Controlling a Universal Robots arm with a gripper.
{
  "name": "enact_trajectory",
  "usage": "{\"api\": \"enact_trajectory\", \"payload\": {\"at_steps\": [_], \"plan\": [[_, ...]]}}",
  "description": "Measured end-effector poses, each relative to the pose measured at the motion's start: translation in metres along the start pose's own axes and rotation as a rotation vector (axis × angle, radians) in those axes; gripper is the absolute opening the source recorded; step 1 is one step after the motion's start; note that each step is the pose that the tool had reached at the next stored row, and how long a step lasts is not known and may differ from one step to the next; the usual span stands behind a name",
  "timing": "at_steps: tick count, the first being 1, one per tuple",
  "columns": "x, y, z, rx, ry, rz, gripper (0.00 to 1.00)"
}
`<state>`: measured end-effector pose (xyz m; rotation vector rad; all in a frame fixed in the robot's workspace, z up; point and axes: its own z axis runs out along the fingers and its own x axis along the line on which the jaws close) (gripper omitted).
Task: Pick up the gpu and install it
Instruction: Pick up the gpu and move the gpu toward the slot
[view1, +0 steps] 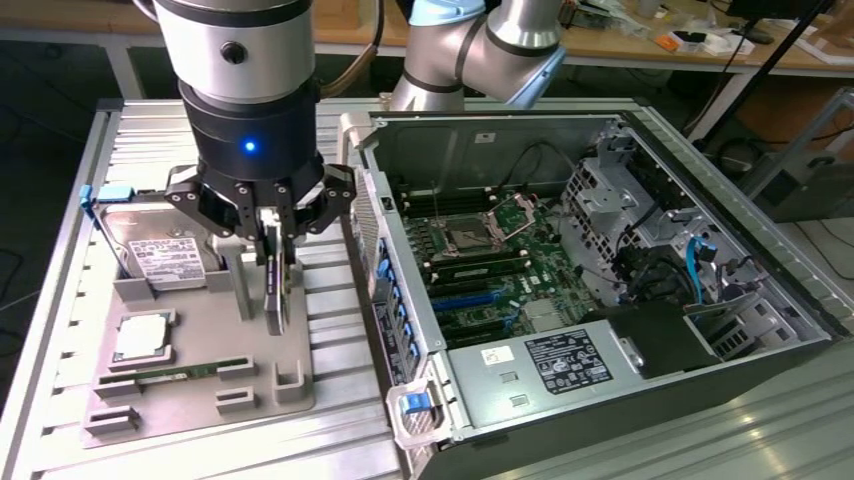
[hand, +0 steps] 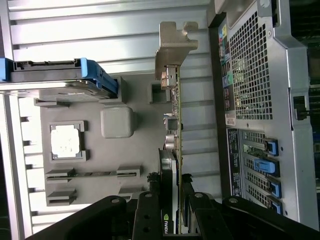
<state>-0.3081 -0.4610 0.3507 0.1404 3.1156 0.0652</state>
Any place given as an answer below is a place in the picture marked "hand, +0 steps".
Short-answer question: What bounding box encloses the hard disk in blue caddy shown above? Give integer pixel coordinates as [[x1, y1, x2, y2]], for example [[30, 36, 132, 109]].
[[0, 57, 118, 101]]

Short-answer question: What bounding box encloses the grey plastic parts rack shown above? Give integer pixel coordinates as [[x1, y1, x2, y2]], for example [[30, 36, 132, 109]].
[[33, 75, 173, 208]]

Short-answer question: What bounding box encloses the blue card retention clip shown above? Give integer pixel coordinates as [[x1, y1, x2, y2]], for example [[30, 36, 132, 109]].
[[268, 181, 282, 199], [253, 157, 280, 177], [264, 137, 279, 157], [271, 199, 284, 216]]

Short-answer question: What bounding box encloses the silver CPU chip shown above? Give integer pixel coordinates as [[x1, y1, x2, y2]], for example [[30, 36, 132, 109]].
[[50, 124, 81, 159]]

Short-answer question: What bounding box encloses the black open PC case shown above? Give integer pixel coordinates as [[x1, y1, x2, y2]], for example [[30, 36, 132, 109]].
[[206, 0, 320, 227]]

